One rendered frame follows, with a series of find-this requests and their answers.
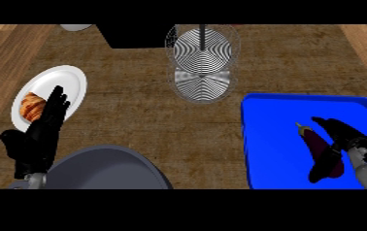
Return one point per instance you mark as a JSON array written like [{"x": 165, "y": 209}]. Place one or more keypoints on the black appliance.
[{"x": 134, "y": 36}]

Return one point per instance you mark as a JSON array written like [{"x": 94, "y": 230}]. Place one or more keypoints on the white bowl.
[{"x": 76, "y": 27}]

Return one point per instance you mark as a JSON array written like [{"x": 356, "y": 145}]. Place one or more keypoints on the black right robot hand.
[{"x": 341, "y": 129}]

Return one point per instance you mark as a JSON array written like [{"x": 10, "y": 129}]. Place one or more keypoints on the blue tray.
[{"x": 273, "y": 144}]

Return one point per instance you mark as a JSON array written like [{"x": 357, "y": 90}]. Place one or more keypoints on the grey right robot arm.
[{"x": 359, "y": 163}]

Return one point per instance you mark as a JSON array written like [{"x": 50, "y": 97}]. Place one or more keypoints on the dark purple eggplant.
[{"x": 316, "y": 141}]

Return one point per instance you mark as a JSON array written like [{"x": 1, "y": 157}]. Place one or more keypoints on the golden croissant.
[{"x": 32, "y": 107}]

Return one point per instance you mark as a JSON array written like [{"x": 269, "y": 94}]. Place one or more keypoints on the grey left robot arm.
[{"x": 35, "y": 181}]

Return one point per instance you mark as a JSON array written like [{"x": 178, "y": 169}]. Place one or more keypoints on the white plate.
[{"x": 63, "y": 79}]

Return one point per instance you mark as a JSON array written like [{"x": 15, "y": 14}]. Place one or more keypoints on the dark grey round pan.
[{"x": 106, "y": 171}]

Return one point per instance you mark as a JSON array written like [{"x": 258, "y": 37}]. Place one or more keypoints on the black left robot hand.
[{"x": 38, "y": 144}]

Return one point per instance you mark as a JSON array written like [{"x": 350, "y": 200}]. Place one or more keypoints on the brown woven mat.
[{"x": 144, "y": 112}]

